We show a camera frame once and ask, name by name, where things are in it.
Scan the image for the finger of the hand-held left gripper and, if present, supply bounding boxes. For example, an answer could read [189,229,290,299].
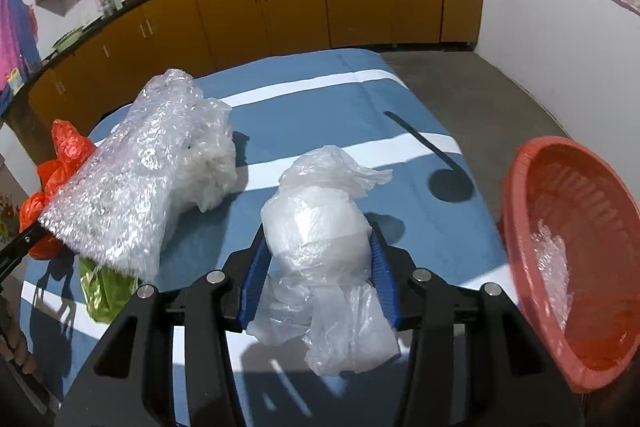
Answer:
[0,221,51,293]

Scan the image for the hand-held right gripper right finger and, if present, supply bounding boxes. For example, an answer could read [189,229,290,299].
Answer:
[367,219,586,427]

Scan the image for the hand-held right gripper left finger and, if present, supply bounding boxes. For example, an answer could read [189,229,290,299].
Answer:
[54,224,273,427]

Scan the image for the clear plastic bag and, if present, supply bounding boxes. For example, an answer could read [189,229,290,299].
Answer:
[245,145,401,377]

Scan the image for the large bubble wrap sheet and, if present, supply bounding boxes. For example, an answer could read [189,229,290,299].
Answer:
[37,68,206,283]

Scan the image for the red plastic lattice basket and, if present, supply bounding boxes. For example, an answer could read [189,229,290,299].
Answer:
[497,136,640,394]

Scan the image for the small bubble wrap piece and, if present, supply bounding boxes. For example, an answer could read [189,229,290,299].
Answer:
[531,219,571,333]

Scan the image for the person's left hand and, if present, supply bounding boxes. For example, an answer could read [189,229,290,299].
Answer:
[0,324,37,375]

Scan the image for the yellow-green plastic bag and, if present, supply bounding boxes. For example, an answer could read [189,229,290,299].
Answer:
[79,257,141,324]

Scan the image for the crumpled clear plastic film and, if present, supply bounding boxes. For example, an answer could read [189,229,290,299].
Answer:
[187,97,240,212]

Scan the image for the blue white striped blanket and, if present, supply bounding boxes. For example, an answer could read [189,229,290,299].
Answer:
[20,48,506,427]

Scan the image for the pink and blue hanging cloth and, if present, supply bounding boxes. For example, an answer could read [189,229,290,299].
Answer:
[0,0,43,108]

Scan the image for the green bowl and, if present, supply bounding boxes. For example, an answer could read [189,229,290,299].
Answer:
[52,27,86,52]

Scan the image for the wooden lower cabinets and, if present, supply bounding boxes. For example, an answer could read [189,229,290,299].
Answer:
[27,0,488,128]

